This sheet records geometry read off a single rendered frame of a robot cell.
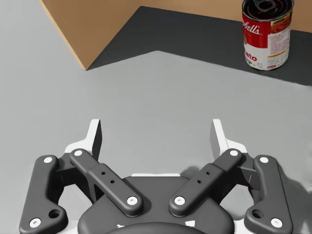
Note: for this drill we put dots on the red and white can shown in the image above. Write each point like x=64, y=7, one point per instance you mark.
x=267, y=36

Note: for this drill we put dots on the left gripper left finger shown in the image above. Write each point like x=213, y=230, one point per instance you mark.
x=107, y=181

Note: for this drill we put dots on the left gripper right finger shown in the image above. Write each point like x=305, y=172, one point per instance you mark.
x=206, y=180

